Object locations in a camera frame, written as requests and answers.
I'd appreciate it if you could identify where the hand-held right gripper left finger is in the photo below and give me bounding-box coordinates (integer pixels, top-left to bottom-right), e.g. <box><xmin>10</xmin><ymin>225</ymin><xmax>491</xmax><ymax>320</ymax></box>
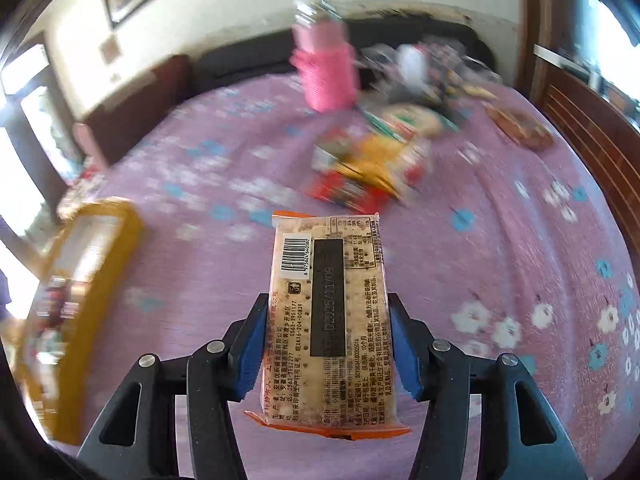
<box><xmin>77</xmin><ymin>292</ymin><xmax>271</xmax><ymax>480</ymax></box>

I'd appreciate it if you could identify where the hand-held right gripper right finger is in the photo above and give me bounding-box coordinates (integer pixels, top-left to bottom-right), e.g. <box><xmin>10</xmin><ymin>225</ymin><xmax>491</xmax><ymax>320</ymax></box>
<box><xmin>387</xmin><ymin>292</ymin><xmax>588</xmax><ymax>480</ymax></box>

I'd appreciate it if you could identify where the orange-edged cracker packet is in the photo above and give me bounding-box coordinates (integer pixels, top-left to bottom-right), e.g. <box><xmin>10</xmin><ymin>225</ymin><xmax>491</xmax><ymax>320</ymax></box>
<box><xmin>244</xmin><ymin>210</ymin><xmax>413</xmax><ymax>442</ymax></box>

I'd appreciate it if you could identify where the pile of mixed snack packets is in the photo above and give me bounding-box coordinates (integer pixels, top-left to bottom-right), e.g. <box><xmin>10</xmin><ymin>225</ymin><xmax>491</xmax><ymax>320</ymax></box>
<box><xmin>305</xmin><ymin>102</ymin><xmax>468</xmax><ymax>213</ymax></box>

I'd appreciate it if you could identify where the purple floral bedsheet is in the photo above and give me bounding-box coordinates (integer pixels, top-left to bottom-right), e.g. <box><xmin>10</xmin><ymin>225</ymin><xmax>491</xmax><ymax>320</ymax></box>
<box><xmin>0</xmin><ymin>75</ymin><xmax>640</xmax><ymax>480</ymax></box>

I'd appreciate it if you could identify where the brown snack packet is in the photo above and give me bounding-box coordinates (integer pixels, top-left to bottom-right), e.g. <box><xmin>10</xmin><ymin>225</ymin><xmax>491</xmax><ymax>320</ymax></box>
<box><xmin>487</xmin><ymin>105</ymin><xmax>553</xmax><ymax>150</ymax></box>

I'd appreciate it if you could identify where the brown wooden cabinet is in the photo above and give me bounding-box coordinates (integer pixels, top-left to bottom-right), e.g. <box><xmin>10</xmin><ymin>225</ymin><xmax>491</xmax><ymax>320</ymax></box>
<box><xmin>75</xmin><ymin>55</ymin><xmax>193</xmax><ymax>166</ymax></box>

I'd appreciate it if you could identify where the black sofa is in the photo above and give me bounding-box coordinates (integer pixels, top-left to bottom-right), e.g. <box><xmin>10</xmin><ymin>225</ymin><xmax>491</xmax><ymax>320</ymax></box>
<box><xmin>192</xmin><ymin>17</ymin><xmax>498</xmax><ymax>106</ymax></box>

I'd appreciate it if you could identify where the pink bottle with silver cap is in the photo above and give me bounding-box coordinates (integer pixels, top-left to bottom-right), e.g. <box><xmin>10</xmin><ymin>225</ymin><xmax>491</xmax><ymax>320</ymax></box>
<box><xmin>291</xmin><ymin>0</ymin><xmax>360</xmax><ymax>113</ymax></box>

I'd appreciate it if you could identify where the white plastic bag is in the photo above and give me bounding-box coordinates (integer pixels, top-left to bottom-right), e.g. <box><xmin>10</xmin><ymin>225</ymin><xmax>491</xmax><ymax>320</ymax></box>
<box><xmin>396</xmin><ymin>44</ymin><xmax>437</xmax><ymax>97</ymax></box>

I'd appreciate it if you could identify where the wooden headboard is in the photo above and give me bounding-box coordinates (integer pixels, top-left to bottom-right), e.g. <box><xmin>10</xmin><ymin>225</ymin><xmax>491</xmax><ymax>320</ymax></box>
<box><xmin>530</xmin><ymin>45</ymin><xmax>640</xmax><ymax>231</ymax></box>

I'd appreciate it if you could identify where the window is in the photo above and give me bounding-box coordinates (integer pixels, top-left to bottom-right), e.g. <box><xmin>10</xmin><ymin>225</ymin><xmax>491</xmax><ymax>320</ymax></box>
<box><xmin>590</xmin><ymin>0</ymin><xmax>640</xmax><ymax>126</ymax></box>

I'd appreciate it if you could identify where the wall switch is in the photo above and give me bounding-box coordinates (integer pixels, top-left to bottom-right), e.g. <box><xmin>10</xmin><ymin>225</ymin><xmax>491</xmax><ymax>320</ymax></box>
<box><xmin>98</xmin><ymin>37</ymin><xmax>122</xmax><ymax>65</ymax></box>

